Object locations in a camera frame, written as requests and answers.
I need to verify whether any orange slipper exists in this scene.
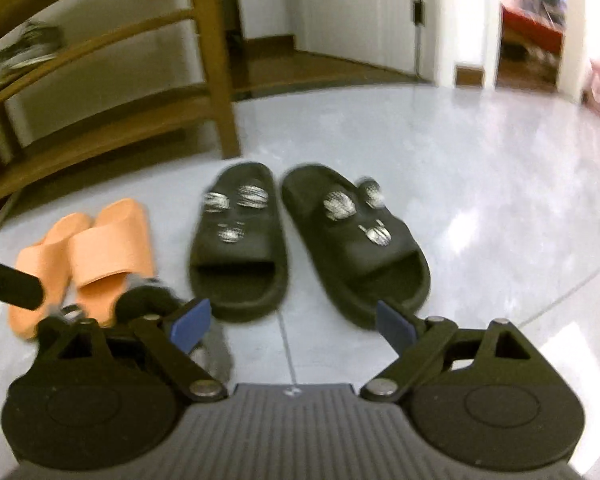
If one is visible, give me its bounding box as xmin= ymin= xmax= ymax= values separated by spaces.
xmin=66 ymin=198 xmax=157 ymax=329
xmin=7 ymin=211 xmax=92 ymax=342

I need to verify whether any black slipper with silver charms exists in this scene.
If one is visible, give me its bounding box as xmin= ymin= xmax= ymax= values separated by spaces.
xmin=188 ymin=161 xmax=290 ymax=322
xmin=280 ymin=163 xmax=432 ymax=330

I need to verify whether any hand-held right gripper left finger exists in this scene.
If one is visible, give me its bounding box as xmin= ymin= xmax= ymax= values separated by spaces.
xmin=36 ymin=298 xmax=229 ymax=403

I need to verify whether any wooden shoe rack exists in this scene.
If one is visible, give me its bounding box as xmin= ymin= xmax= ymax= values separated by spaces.
xmin=0 ymin=0 xmax=242 ymax=238

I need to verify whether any white door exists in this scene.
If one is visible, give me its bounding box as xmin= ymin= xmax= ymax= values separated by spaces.
xmin=289 ymin=0 xmax=427 ymax=80

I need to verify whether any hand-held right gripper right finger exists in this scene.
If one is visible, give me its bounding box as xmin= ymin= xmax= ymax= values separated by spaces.
xmin=359 ymin=300 xmax=531 ymax=403

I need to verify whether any grey running sneaker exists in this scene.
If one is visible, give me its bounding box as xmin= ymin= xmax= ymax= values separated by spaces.
xmin=0 ymin=20 xmax=65 ymax=70

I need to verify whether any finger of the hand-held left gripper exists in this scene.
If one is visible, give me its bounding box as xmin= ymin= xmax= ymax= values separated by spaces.
xmin=0 ymin=254 xmax=44 ymax=312

